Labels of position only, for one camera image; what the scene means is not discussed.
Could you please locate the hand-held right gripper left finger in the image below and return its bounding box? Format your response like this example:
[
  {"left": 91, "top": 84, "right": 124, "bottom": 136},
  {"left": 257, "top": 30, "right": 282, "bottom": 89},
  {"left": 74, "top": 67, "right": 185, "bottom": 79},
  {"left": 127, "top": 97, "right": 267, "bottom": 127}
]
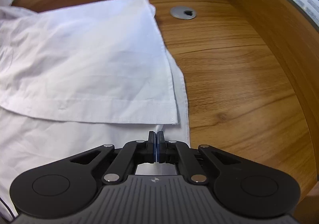
[{"left": 70, "top": 130, "right": 156, "bottom": 185}]

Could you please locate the grey desk cable grommet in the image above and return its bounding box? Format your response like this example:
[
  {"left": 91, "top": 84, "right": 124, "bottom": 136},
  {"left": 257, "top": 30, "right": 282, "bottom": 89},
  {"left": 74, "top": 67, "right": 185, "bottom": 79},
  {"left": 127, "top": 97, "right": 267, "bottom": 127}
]
[{"left": 170, "top": 6, "right": 197, "bottom": 20}]

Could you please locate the white shirt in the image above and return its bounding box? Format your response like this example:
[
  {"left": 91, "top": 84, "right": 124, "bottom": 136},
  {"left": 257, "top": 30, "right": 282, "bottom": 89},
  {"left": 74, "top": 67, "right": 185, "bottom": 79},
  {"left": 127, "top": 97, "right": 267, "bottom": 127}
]
[{"left": 0, "top": 0, "right": 192, "bottom": 224}]

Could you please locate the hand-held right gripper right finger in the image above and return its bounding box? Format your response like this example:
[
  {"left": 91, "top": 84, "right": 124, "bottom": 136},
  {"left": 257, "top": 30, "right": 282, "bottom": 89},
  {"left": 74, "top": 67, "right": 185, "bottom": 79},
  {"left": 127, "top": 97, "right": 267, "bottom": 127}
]
[{"left": 157, "top": 130, "right": 244, "bottom": 185}]

